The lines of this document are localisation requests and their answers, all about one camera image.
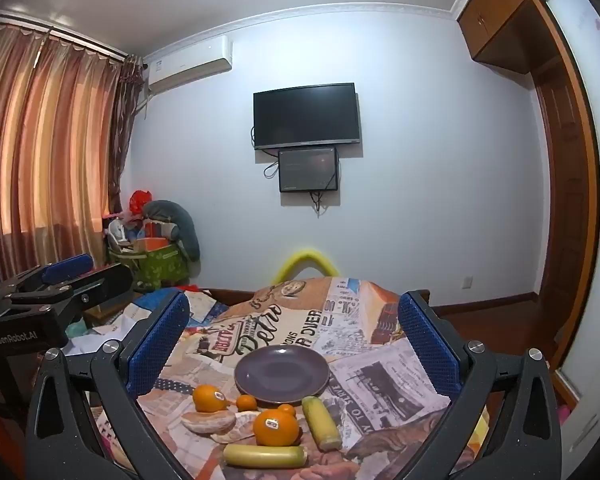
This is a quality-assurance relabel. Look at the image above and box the black wall television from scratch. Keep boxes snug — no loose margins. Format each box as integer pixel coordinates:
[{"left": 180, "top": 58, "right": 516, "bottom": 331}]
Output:
[{"left": 253, "top": 82, "right": 363, "bottom": 152}]

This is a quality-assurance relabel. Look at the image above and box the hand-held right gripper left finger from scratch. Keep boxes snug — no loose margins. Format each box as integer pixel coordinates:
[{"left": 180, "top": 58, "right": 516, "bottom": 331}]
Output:
[{"left": 25, "top": 289, "right": 191, "bottom": 480}]

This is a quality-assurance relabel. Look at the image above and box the dark patterned curtain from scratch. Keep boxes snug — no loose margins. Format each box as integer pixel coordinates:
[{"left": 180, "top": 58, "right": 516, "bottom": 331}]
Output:
[{"left": 106, "top": 55, "right": 147, "bottom": 223}]

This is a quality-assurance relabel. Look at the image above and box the black monitor cable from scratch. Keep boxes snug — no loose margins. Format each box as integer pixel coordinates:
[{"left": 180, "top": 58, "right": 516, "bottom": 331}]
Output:
[{"left": 309, "top": 189, "right": 332, "bottom": 219}]

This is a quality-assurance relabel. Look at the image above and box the wooden overhead cabinet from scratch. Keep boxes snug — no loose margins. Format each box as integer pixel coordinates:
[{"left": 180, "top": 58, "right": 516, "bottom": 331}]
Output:
[{"left": 456, "top": 0, "right": 563, "bottom": 77}]

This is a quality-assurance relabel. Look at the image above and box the white curtain rail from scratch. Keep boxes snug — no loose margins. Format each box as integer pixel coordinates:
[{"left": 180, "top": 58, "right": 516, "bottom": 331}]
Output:
[{"left": 0, "top": 10, "right": 147, "bottom": 69}]

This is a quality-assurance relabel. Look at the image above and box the orange striped curtain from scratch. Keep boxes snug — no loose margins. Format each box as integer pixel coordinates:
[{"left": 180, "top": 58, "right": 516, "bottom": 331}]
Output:
[{"left": 0, "top": 22, "right": 126, "bottom": 273}]

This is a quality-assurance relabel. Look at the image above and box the white air conditioner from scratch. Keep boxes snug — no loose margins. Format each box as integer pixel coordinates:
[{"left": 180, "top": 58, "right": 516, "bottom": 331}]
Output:
[{"left": 146, "top": 36, "right": 234, "bottom": 95}]

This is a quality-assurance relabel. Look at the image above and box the large orange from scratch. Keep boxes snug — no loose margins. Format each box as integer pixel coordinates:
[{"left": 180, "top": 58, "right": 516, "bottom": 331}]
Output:
[{"left": 252, "top": 408, "right": 300, "bottom": 447}]

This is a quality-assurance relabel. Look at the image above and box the wooden door frame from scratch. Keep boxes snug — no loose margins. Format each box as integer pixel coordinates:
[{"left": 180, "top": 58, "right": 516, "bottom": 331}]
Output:
[{"left": 529, "top": 0, "right": 600, "bottom": 373}]

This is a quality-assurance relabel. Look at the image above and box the dark purple plate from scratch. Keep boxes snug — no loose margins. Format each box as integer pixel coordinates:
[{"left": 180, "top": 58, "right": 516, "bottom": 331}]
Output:
[{"left": 234, "top": 345, "right": 331, "bottom": 405}]

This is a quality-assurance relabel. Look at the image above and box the peeled citrus segment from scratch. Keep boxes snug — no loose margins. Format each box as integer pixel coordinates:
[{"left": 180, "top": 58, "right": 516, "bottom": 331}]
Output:
[{"left": 211, "top": 410, "right": 261, "bottom": 444}]

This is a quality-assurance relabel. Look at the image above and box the white plastic toy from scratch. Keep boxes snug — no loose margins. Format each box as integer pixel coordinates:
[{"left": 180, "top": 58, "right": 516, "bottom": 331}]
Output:
[{"left": 108, "top": 219, "right": 132, "bottom": 247}]

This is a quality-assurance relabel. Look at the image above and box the large peeled citrus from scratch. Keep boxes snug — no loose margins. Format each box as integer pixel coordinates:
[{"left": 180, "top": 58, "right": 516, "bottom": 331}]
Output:
[{"left": 181, "top": 409, "right": 237, "bottom": 435}]

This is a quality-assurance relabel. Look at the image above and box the yellow-green banana piece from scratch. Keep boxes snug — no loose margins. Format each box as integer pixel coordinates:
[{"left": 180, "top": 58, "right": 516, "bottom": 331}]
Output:
[
  {"left": 301, "top": 396, "right": 342, "bottom": 451},
  {"left": 223, "top": 443, "right": 308, "bottom": 470}
]

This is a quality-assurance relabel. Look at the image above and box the newspaper print tablecloth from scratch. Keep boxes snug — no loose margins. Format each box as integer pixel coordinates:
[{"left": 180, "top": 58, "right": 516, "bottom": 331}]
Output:
[{"left": 87, "top": 276, "right": 491, "bottom": 480}]

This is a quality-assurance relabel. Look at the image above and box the red plastic bag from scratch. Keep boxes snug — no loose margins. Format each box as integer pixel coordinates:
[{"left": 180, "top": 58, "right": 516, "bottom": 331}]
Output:
[{"left": 129, "top": 189, "right": 154, "bottom": 216}]

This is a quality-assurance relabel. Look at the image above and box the small black wall monitor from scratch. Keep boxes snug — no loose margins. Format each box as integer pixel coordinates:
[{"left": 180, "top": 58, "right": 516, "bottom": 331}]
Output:
[{"left": 278, "top": 146, "right": 340, "bottom": 194}]

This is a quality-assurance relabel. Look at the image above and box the green storage box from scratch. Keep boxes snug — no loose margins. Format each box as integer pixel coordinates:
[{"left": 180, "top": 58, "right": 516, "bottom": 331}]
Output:
[{"left": 108, "top": 239, "right": 189, "bottom": 292}]

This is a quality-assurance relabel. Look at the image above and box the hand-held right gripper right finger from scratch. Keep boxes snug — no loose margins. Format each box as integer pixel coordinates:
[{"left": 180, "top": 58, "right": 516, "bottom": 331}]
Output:
[{"left": 397, "top": 289, "right": 563, "bottom": 480}]

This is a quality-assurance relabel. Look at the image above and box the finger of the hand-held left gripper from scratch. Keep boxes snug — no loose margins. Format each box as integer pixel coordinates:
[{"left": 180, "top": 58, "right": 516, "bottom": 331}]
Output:
[
  {"left": 10, "top": 262, "right": 134, "bottom": 317},
  {"left": 0, "top": 254, "right": 95, "bottom": 302}
]

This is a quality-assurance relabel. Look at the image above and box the grey plush toy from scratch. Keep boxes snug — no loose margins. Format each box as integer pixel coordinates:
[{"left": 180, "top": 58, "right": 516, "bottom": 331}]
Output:
[{"left": 141, "top": 200, "right": 201, "bottom": 262}]

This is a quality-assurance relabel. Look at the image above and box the medium orange with sticker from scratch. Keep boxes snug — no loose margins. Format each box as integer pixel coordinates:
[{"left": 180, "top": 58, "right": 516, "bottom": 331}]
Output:
[{"left": 192, "top": 384, "right": 222, "bottom": 414}]

